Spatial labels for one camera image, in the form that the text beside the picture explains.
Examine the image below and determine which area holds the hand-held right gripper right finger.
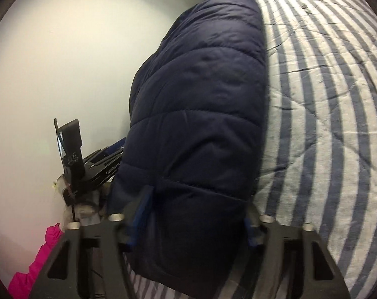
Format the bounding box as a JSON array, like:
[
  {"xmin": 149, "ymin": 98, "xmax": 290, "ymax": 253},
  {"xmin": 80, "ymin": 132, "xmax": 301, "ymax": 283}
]
[{"xmin": 243, "ymin": 213, "xmax": 352, "ymax": 299}]

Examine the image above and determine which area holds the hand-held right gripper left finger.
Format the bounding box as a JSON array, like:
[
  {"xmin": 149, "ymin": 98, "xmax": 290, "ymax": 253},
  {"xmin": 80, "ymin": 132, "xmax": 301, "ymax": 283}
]
[{"xmin": 28, "ymin": 185, "xmax": 153, "ymax": 299}]

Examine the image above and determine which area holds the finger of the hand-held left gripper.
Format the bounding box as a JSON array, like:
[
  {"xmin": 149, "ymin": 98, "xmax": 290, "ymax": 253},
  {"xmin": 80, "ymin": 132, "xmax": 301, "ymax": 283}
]
[{"xmin": 105, "ymin": 137, "xmax": 127, "ymax": 160}]

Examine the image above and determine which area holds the navy puffer jacket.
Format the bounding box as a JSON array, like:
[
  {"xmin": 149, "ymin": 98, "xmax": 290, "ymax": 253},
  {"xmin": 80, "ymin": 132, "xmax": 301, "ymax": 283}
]
[{"xmin": 107, "ymin": 0, "xmax": 268, "ymax": 295}]

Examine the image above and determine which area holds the person's left hand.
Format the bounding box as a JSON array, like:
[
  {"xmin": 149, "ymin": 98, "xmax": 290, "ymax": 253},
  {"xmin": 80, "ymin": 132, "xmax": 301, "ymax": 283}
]
[{"xmin": 56, "ymin": 179, "xmax": 104, "ymax": 222}]

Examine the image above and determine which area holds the pink garment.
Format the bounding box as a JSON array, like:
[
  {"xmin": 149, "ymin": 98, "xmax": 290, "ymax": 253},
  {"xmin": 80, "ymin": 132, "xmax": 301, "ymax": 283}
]
[{"xmin": 7, "ymin": 223, "xmax": 64, "ymax": 299}]

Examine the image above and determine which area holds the blue white striped bed sheet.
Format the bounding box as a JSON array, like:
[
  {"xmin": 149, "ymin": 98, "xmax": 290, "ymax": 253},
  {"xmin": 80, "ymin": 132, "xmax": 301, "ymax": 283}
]
[{"xmin": 126, "ymin": 0, "xmax": 377, "ymax": 299}]

